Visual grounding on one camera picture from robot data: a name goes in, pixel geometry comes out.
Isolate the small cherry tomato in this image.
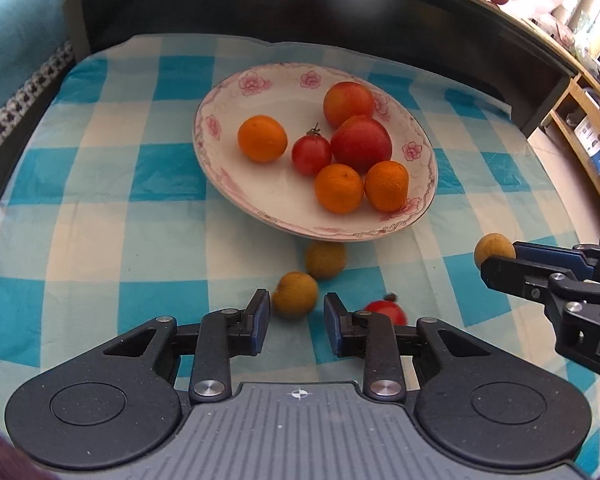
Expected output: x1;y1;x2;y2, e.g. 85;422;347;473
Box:
291;125;333;177

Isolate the black coffee table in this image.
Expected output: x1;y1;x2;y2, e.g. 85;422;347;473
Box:
57;0;581;133

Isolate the blue white checked tablecloth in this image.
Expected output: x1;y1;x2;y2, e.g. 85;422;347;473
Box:
0;34;600;480

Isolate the blue and white box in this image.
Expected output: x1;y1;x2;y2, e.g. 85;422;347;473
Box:
575;115;600;176

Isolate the wooden shelf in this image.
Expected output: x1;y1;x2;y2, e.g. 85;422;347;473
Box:
527;72;600;221

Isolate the large red tomato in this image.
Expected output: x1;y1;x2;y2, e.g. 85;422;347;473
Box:
330;115;394;173

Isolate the brown longan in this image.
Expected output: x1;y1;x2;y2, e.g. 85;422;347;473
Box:
272;271;320;319
305;241;347;281
474;233;517;268

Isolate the red tomato with stem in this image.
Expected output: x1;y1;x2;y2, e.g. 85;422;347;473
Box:
364;294;408;326

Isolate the orange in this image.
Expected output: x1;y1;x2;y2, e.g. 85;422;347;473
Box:
314;163;365;215
237;115;288;163
364;160;411;213

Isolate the orange-red tomato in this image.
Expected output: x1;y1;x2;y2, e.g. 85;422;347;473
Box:
323;81;376;128

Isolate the blue blanket with houndstooth trim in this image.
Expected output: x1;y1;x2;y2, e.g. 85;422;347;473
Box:
0;0;78;171

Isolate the white floral plate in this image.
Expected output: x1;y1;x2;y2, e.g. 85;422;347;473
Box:
192;62;439;244

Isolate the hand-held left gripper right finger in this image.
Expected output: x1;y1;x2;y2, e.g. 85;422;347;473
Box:
323;291;488;402

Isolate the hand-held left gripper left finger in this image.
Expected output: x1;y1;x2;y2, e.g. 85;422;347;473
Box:
102;288;272;404

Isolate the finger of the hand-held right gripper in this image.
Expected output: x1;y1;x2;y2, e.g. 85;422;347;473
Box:
512;237;600;285
481;255;600;334

